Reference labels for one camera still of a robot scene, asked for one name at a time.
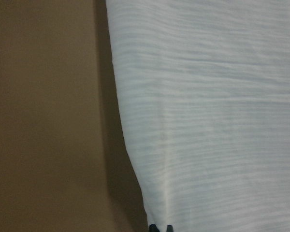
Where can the light blue button-up shirt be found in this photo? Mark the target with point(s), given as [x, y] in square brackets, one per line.
[203, 89]

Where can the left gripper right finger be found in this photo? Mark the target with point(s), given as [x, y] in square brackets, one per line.
[169, 228]

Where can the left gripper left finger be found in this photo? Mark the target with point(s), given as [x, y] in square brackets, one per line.
[153, 228]

